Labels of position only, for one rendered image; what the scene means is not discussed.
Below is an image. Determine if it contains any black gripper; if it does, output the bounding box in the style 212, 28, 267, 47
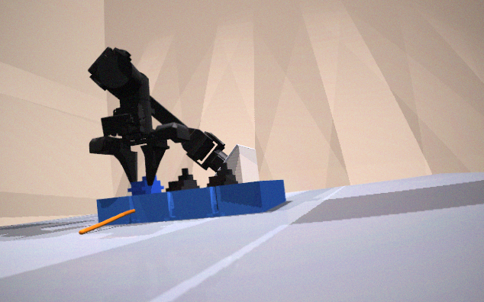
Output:
89, 99, 190, 186

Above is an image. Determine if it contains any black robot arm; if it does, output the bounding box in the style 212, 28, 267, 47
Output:
88, 47, 228, 172

